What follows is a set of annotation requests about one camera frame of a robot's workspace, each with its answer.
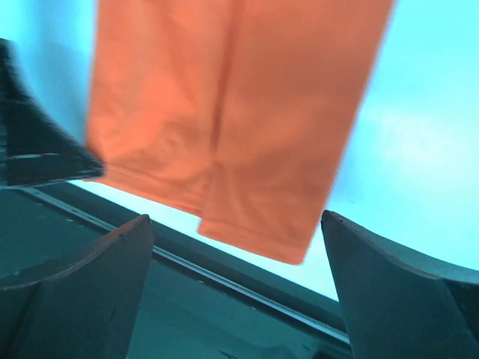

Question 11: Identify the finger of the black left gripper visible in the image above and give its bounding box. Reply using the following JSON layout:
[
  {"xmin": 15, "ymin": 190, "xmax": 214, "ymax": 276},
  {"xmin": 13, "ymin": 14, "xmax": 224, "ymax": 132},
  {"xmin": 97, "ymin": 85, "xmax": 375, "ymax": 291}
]
[{"xmin": 1, "ymin": 39, "xmax": 104, "ymax": 187}]

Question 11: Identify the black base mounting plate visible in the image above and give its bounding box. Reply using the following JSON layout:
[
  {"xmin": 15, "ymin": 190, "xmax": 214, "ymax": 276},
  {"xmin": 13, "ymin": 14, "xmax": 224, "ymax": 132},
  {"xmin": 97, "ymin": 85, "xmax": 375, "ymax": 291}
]
[{"xmin": 1, "ymin": 183, "xmax": 353, "ymax": 358}]

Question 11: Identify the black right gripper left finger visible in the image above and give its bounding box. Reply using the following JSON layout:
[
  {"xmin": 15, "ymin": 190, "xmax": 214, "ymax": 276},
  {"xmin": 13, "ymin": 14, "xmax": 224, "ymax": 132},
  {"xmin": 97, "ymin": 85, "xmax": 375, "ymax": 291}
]
[{"xmin": 1, "ymin": 215, "xmax": 154, "ymax": 358}]

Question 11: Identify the orange t shirt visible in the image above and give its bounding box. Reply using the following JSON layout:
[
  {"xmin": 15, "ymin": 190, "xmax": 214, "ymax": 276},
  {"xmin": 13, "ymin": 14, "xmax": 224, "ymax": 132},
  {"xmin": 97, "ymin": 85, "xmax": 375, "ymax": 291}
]
[{"xmin": 86, "ymin": 0, "xmax": 393, "ymax": 265}]

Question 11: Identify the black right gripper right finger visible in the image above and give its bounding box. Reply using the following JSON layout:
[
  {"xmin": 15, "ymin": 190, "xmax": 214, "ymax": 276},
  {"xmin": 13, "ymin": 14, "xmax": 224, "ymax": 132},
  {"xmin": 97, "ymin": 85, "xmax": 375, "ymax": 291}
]
[{"xmin": 321, "ymin": 210, "xmax": 478, "ymax": 358}]

